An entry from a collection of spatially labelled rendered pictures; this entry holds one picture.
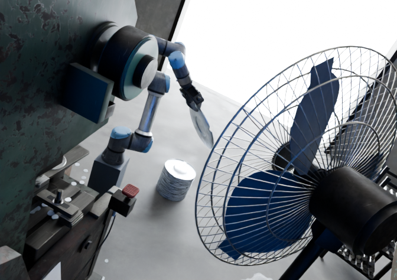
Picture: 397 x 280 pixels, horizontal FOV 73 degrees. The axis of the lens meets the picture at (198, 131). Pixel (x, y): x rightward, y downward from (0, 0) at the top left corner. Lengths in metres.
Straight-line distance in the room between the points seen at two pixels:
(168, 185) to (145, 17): 4.13
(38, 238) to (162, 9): 5.06
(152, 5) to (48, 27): 5.21
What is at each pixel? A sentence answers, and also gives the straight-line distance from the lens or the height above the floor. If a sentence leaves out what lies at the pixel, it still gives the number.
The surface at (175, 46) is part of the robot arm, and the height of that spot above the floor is 1.31.
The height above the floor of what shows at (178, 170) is 0.25.
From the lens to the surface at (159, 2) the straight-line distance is 5.74.
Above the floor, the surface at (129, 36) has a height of 1.41.
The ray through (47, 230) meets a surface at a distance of 1.09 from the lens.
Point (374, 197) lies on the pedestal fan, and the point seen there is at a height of 1.37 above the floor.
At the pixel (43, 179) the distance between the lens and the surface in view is 1.15.
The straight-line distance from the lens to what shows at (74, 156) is 1.28.
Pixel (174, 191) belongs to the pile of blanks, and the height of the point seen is 0.11.
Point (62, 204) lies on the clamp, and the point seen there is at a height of 0.76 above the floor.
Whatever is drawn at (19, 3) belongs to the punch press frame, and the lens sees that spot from 0.56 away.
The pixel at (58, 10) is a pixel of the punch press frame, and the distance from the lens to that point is 0.62.
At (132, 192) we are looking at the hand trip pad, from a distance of 1.20.
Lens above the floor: 1.54
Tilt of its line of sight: 24 degrees down
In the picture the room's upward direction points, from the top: 24 degrees clockwise
